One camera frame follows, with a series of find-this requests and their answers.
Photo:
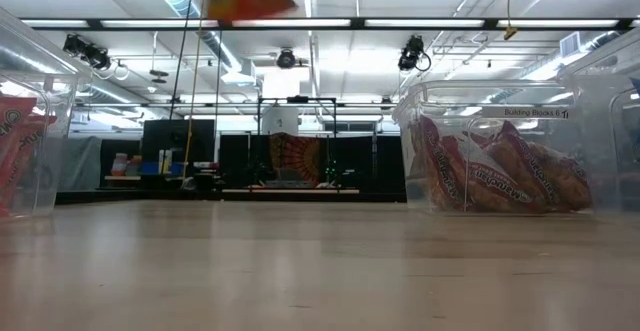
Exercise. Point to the orange patterned tapestry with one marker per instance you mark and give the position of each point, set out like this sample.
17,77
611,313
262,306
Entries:
295,153

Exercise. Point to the black overhead rig beam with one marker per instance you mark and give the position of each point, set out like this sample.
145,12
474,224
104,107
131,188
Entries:
491,23

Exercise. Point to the clear plastic bin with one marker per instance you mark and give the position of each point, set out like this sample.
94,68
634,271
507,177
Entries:
70,121
615,146

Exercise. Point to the ceiling air vent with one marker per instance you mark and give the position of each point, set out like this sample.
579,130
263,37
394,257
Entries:
570,45

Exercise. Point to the blue box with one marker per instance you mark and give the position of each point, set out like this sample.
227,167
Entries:
150,169

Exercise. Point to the wooden background table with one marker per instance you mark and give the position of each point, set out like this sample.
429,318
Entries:
300,191

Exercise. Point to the grey cloth partition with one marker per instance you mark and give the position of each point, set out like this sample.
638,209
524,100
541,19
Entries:
85,163

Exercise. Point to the round black ceiling camera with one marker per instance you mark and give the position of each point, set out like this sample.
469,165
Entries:
286,59

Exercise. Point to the black partition panels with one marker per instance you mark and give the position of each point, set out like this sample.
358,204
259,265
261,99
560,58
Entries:
380,166

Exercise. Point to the white box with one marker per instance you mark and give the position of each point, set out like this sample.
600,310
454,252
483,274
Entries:
280,121

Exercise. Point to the black hanging camera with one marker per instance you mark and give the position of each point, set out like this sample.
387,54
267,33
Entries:
411,53

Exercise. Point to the black twin spotlight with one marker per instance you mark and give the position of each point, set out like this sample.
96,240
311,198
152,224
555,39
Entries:
85,51

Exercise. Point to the black metal table frame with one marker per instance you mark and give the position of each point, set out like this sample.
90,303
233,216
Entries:
125,197

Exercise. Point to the black monitor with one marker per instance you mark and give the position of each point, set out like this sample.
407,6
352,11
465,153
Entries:
175,141

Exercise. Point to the black rack frame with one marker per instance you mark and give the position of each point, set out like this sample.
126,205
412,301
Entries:
300,100

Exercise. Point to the clear bin with paper label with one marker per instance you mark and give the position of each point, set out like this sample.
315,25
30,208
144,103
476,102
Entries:
530,112

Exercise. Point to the orange bottle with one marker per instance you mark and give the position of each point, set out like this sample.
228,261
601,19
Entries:
120,166

